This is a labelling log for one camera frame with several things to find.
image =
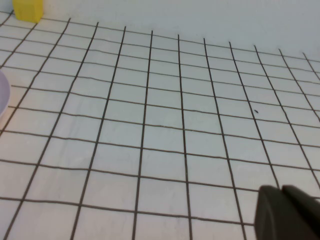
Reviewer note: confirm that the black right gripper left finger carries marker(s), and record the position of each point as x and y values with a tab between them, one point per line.
270	217

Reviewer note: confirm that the yellow foam cube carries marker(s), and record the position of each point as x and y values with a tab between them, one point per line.
27	10

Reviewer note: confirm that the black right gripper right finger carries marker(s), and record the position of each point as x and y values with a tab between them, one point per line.
303	200

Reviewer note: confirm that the pink round plate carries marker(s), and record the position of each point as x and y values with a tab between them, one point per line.
3	95

